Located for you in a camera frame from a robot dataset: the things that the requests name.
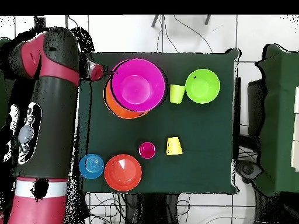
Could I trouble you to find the black square floor frame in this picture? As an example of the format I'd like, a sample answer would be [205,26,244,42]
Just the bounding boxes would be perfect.
[34,15,70,30]

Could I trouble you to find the yellow plastic cup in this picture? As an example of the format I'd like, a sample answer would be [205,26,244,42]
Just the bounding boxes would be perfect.
[166,136,183,156]

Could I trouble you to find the pink plastic bowl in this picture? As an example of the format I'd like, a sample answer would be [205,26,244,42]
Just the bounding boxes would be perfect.
[110,58,167,113]

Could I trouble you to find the blue plastic bowl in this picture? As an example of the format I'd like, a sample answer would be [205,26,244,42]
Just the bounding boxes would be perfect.
[78,153,105,180]

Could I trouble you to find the red-orange plastic bowl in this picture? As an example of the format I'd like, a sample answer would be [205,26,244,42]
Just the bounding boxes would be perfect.
[103,153,142,193]

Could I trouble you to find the green plastic cup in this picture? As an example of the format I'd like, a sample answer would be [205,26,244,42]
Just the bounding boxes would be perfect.
[169,84,186,105]

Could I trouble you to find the green plastic bowl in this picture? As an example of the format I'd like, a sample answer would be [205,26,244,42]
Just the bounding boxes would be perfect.
[185,68,221,104]

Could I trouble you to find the black chair base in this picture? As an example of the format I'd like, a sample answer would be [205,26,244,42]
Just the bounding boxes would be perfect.
[235,159,263,184]

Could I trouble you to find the magenta plastic cup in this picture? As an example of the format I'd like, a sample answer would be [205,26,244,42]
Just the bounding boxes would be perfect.
[138,141,157,160]

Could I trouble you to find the green covered side table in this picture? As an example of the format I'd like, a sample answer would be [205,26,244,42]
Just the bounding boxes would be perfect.
[253,43,299,197]
[0,38,11,129]

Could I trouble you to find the orange plastic bowl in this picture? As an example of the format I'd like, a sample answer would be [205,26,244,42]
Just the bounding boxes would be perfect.
[103,78,150,120]

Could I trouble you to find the black floor cable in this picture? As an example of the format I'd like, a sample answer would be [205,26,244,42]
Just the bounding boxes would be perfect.
[67,15,81,30]

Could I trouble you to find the dark green table cloth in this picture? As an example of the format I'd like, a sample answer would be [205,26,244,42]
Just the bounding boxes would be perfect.
[78,47,240,194]

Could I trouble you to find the tangled floor cables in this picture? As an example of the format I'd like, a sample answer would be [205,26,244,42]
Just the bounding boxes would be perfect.
[85,192,127,224]

